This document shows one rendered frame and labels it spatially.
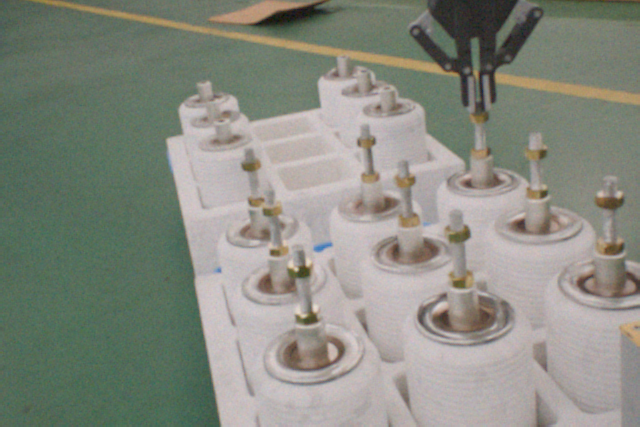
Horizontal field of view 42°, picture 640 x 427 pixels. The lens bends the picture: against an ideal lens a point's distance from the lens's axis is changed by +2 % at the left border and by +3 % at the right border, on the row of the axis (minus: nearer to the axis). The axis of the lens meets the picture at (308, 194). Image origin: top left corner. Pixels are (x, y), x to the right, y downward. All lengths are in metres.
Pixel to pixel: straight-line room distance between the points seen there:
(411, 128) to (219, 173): 0.27
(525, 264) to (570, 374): 0.11
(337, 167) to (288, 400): 0.67
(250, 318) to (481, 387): 0.20
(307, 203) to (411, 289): 0.41
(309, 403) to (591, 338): 0.22
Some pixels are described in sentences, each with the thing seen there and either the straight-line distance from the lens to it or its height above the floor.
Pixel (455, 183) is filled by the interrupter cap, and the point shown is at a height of 0.25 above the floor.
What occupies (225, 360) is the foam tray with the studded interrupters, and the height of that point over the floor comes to 0.18.
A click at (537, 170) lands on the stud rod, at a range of 0.75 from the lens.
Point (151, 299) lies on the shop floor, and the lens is 1.28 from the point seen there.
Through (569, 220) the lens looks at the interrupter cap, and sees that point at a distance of 0.78.
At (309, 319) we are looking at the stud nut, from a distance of 0.59.
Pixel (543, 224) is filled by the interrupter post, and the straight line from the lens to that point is 0.76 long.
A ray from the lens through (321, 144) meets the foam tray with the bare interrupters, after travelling 1.32.
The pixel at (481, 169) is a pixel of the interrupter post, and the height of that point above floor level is 0.27.
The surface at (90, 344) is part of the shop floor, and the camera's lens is 1.21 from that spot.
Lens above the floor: 0.59
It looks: 22 degrees down
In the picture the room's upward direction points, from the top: 8 degrees counter-clockwise
